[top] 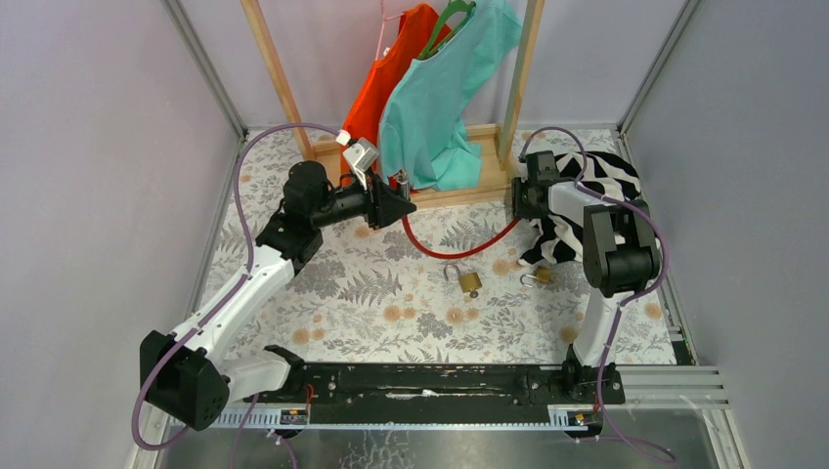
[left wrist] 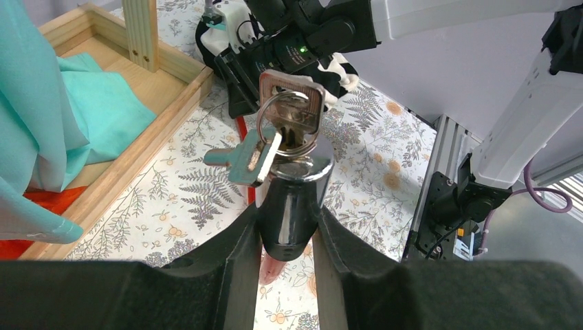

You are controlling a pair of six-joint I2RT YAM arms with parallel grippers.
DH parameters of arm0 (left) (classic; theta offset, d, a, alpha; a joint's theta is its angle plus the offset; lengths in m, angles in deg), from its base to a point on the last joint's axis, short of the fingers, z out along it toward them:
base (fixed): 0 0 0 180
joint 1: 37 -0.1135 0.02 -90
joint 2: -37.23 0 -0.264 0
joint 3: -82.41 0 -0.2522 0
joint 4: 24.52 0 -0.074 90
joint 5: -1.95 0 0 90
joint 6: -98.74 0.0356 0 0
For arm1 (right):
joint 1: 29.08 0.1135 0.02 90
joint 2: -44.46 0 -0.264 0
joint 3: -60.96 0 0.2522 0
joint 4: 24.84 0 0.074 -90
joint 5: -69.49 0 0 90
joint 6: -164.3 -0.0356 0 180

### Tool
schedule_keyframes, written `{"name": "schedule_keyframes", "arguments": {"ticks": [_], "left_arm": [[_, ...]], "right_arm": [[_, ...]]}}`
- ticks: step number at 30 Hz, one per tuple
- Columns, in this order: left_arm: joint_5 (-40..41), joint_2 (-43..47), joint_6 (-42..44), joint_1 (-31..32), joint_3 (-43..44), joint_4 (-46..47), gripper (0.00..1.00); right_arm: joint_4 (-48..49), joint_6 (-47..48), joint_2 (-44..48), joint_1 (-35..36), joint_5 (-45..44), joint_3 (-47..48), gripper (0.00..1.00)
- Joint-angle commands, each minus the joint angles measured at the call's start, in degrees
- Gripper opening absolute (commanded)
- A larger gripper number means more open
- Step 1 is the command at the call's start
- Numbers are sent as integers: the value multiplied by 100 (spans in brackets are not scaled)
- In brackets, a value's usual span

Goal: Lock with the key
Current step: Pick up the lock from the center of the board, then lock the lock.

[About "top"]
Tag wooden clothes rack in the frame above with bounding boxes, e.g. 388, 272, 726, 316
240, 0, 545, 211

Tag orange shirt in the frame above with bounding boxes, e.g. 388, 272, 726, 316
343, 3, 440, 147

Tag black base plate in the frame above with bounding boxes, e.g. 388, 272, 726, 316
259, 362, 626, 425

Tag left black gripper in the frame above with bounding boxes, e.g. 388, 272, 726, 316
309, 165, 415, 230

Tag black white striped cloth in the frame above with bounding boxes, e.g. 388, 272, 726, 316
518, 150, 641, 266

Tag red cable lock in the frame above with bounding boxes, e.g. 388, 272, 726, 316
402, 179, 520, 261

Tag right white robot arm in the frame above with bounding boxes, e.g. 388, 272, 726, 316
512, 150, 668, 403

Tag large brass padlock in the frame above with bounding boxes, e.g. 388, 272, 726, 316
443, 264, 483, 299

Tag green clothes hanger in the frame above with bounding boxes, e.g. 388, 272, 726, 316
416, 0, 476, 61

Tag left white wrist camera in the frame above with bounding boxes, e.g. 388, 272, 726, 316
335, 129, 379, 190

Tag pink clothes hanger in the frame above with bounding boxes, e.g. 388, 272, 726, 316
374, 0, 403, 61

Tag teal shirt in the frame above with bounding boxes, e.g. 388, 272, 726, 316
377, 1, 523, 191

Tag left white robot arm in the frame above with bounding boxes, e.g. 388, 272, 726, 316
137, 161, 416, 431

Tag small brass padlock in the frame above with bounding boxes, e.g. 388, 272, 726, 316
519, 267, 552, 288

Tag floral table mat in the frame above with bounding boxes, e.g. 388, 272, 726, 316
202, 128, 678, 365

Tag white slotted cable duct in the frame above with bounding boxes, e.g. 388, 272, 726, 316
209, 406, 310, 429

